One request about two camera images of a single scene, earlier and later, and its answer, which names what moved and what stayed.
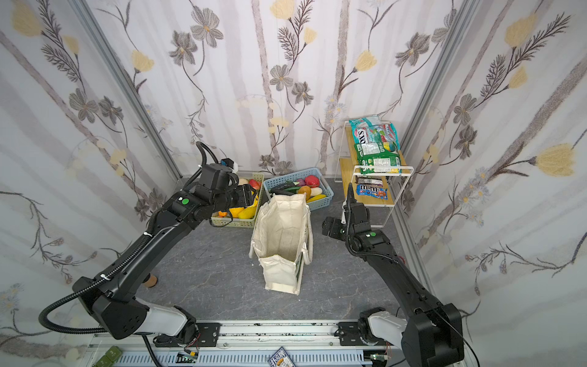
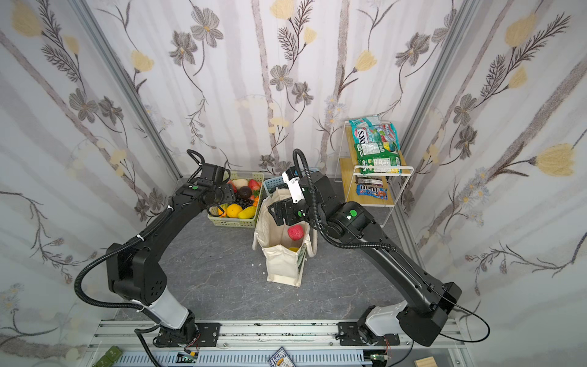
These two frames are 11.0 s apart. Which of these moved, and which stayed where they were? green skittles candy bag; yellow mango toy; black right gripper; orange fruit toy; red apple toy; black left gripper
Moved: black left gripper; black right gripper
Stayed: yellow mango toy; orange fruit toy; green skittles candy bag; red apple toy
